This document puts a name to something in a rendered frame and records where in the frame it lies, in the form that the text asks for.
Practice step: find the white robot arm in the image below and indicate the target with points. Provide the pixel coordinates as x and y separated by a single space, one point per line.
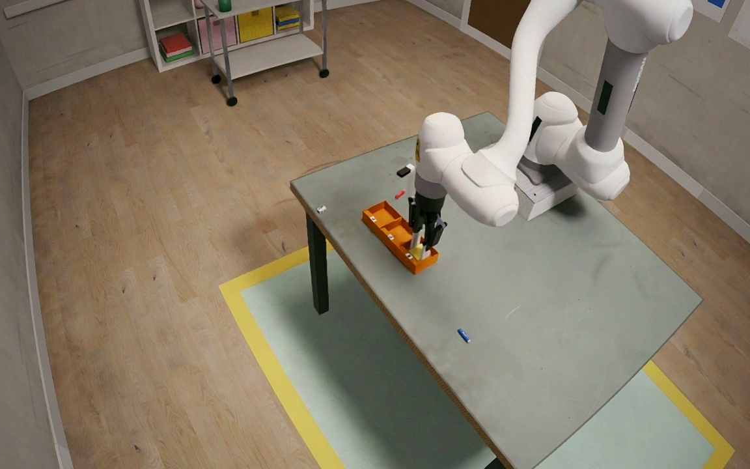
548 139

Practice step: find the blue battery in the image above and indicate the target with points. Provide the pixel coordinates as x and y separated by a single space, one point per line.
464 335

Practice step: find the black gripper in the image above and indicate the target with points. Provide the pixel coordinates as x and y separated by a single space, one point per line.
423 210

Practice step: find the orange three-compartment tray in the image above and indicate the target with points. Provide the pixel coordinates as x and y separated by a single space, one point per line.
396 234

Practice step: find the black and white eraser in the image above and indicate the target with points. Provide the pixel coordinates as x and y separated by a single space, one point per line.
406 170

